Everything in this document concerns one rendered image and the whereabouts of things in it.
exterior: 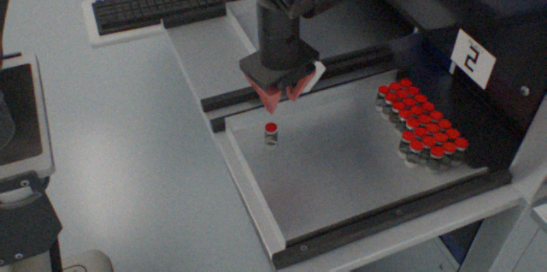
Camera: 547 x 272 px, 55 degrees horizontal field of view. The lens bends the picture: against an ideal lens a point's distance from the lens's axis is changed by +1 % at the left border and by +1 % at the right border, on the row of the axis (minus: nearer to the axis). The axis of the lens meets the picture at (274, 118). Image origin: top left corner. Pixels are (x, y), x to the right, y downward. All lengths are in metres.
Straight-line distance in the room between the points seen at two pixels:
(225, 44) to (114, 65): 1.50
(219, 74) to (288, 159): 0.26
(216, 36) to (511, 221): 0.67
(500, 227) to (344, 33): 0.49
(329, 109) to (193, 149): 1.20
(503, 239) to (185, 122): 1.51
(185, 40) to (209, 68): 0.11
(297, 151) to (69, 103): 1.67
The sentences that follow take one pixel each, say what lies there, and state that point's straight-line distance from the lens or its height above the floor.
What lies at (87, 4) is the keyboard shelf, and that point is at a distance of 1.45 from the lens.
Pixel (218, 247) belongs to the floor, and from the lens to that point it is 1.80.
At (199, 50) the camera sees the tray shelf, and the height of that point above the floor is 0.88.
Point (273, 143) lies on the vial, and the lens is 0.86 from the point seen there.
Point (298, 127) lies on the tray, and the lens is 0.91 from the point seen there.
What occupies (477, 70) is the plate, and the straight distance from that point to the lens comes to 0.88.
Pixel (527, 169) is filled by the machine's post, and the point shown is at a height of 0.93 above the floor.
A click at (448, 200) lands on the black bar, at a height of 0.90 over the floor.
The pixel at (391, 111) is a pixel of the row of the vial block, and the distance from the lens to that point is 0.91.
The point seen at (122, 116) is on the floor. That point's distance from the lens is 2.28.
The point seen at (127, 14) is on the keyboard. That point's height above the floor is 0.83.
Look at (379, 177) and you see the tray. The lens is 0.85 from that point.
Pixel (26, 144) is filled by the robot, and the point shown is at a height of 1.04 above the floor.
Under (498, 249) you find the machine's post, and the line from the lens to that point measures 1.00.
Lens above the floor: 1.53
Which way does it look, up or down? 44 degrees down
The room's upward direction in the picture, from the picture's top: straight up
